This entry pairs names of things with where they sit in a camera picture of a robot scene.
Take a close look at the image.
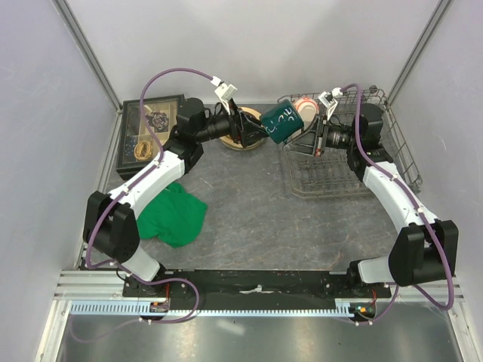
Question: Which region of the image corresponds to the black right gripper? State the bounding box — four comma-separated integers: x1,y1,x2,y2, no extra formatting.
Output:
284,114,360,156

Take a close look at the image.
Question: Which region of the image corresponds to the mint green flower plate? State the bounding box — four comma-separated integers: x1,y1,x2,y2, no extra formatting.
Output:
224,140,263,152

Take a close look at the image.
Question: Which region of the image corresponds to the cream bird plate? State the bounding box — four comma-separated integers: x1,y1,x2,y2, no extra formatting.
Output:
219,106,252,145

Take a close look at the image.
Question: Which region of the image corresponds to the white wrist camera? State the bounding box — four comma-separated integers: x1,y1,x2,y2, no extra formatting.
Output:
318,87,343,121
211,76,238,112

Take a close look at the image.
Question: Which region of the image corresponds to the dark green mug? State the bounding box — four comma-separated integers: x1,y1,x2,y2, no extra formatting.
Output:
260,100,303,144

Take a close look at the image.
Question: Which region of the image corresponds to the grey wire dish rack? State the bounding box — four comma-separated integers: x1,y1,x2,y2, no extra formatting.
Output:
282,85,422,198

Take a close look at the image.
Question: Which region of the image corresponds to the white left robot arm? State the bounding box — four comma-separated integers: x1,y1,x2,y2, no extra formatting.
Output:
83,98,266,296

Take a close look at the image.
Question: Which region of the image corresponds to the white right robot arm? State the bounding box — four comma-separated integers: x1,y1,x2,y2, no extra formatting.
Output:
286,104,459,297

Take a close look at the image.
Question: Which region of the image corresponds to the white slotted cable duct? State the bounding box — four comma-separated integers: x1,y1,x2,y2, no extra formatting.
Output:
70,300,361,318

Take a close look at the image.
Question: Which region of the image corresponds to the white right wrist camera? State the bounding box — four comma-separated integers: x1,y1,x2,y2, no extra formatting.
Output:
318,87,343,121

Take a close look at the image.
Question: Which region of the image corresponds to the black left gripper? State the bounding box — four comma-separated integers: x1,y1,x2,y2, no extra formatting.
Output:
195,100,271,148

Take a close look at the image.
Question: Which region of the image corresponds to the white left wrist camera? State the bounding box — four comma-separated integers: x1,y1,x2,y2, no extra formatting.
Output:
211,76,238,112

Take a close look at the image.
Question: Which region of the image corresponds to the white red patterned bowl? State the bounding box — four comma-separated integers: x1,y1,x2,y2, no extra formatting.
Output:
294,97,319,123

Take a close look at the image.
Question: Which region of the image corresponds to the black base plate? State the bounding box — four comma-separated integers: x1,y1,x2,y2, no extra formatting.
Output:
122,269,391,310

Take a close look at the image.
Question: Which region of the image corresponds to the green cloth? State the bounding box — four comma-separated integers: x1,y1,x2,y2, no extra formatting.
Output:
137,183,208,248

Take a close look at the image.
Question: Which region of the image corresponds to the yellow ceramic plate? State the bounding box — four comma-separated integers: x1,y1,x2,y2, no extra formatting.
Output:
241,108,261,119

